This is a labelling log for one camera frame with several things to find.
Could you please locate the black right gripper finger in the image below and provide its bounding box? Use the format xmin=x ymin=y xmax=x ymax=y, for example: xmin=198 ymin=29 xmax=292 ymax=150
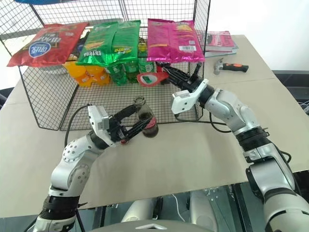
xmin=156 ymin=63 xmax=192 ymax=82
xmin=166 ymin=73 xmax=188 ymax=89

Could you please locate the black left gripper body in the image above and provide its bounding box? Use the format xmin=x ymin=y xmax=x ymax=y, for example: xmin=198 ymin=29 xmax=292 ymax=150
xmin=108 ymin=115 xmax=129 ymax=144

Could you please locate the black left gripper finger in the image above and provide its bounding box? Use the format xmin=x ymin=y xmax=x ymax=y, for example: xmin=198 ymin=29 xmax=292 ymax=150
xmin=125 ymin=119 xmax=153 ymax=142
xmin=116 ymin=103 xmax=139 ymax=122

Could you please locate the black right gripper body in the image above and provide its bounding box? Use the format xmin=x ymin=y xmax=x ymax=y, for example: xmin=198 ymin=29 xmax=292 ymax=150
xmin=179 ymin=63 xmax=203 ymax=92

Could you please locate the glass cola bottle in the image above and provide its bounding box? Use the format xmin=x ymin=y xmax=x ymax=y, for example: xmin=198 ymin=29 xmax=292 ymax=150
xmin=133 ymin=96 xmax=159 ymax=140

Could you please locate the plastic cola bottle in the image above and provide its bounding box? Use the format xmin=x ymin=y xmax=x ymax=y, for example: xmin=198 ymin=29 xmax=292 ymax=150
xmin=156 ymin=61 xmax=171 ymax=86

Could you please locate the green soda bottle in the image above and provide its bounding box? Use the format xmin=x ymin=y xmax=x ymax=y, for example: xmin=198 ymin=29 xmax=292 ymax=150
xmin=107 ymin=63 xmax=128 ymax=87
xmin=138 ymin=36 xmax=158 ymax=74
xmin=126 ymin=62 xmax=140 ymax=83

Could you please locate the orange soda bottle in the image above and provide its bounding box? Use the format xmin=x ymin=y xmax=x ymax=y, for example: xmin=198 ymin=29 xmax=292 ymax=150
xmin=62 ymin=61 xmax=94 ymax=87
xmin=86 ymin=65 xmax=111 ymax=86

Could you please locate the pink chip bag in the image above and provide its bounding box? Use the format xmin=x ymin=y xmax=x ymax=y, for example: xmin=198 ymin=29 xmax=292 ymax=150
xmin=146 ymin=18 xmax=206 ymax=64

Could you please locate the grey thick book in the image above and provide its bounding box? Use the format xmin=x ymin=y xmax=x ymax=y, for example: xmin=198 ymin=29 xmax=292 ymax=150
xmin=204 ymin=45 xmax=240 ymax=58

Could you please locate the red cover book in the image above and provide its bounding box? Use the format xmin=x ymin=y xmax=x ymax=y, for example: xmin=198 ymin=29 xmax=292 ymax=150
xmin=205 ymin=30 xmax=236 ymax=53

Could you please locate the green chip bag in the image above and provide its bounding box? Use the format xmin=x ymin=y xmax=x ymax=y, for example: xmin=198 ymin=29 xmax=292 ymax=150
xmin=75 ymin=19 xmax=141 ymax=67

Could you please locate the grey rounded leg shell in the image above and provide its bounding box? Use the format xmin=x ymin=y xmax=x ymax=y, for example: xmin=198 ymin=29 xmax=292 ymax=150
xmin=189 ymin=189 xmax=233 ymax=227
xmin=120 ymin=197 xmax=163 ymax=223

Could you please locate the black furniture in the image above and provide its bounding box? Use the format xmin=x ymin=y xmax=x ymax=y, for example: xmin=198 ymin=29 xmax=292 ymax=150
xmin=271 ymin=69 xmax=309 ymax=103

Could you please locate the grey robot chest plate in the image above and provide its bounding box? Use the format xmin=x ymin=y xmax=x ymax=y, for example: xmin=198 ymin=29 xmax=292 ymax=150
xmin=93 ymin=218 xmax=218 ymax=232

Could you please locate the red chip bag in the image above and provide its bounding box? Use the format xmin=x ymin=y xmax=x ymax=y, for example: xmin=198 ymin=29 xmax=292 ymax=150
xmin=6 ymin=22 xmax=90 ymax=68

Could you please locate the dark bulky object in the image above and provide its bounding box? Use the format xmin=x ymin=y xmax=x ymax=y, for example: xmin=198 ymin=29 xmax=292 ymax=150
xmin=0 ymin=86 xmax=15 ymax=110

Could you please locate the blue snack bag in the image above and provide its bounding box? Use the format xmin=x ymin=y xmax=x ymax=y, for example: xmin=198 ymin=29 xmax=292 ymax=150
xmin=14 ymin=0 xmax=53 ymax=4

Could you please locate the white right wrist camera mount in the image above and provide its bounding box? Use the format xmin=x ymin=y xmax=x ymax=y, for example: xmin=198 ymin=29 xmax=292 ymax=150
xmin=170 ymin=79 xmax=209 ymax=115

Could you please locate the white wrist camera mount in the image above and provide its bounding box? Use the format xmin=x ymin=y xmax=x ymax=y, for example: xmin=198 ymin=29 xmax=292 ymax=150
xmin=87 ymin=104 xmax=116 ymax=147
xmin=170 ymin=79 xmax=209 ymax=115

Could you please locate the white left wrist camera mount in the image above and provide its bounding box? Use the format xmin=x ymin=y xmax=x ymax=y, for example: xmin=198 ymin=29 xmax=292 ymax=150
xmin=87 ymin=104 xmax=116 ymax=147

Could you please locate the hammer with orange black handle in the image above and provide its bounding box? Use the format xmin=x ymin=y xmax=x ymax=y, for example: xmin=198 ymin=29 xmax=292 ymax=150
xmin=213 ymin=58 xmax=250 ymax=75

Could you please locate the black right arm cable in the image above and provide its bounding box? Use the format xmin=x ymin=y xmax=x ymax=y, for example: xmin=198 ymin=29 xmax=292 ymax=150
xmin=174 ymin=105 xmax=233 ymax=133

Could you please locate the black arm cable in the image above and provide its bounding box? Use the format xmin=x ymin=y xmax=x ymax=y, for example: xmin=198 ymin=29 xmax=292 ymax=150
xmin=64 ymin=103 xmax=94 ymax=146
xmin=174 ymin=105 xmax=233 ymax=133

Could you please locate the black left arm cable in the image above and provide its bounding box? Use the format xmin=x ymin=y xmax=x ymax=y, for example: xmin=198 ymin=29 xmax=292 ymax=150
xmin=64 ymin=103 xmax=94 ymax=146

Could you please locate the black wire grid shelf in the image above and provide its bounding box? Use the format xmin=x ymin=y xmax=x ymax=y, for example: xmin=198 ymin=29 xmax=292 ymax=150
xmin=0 ymin=0 xmax=211 ymax=131

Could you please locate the thin white cable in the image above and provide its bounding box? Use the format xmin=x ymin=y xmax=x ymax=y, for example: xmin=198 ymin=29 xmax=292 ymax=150
xmin=171 ymin=193 xmax=184 ymax=216

